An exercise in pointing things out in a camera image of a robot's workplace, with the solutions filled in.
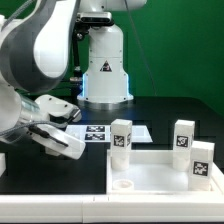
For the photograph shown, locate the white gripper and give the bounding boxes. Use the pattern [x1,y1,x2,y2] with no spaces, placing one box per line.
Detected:
[29,95,85,159]

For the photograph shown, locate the white square table top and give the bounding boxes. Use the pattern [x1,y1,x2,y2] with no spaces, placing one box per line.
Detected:
[106,150,224,195]

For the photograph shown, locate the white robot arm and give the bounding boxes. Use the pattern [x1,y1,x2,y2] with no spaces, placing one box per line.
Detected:
[0,0,147,159]

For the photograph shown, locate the white left fence block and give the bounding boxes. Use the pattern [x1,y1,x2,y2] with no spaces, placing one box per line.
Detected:
[0,153,6,177]

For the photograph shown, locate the white marker base plate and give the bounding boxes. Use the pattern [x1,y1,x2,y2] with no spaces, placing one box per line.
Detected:
[66,125,152,143]

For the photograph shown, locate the white front fence rail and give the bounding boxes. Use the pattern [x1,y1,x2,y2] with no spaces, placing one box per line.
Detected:
[0,194,224,223]

